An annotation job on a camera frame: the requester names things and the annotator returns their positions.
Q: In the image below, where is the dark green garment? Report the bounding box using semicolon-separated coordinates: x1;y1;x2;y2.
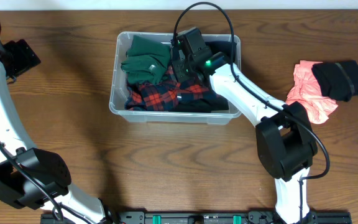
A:
121;35;171;85

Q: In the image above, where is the red navy plaid shirt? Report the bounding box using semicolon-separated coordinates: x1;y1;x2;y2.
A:
124;66;228;112

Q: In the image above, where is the black garment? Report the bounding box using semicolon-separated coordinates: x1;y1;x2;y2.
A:
311;60;358;102
170;99;229;113

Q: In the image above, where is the salmon pink garment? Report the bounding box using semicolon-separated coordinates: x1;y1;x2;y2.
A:
285;60;338;124

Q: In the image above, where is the navy garment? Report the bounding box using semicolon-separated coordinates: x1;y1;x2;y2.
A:
204;41;237;67

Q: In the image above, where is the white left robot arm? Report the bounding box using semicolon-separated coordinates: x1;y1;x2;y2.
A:
0;23;113;223

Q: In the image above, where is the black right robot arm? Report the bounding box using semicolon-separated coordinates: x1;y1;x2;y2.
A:
171;27;317;223

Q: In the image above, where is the clear plastic storage bin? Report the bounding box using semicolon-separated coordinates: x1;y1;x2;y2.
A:
109;31;242;125

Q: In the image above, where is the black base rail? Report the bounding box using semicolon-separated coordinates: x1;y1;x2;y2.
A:
40;210;353;224

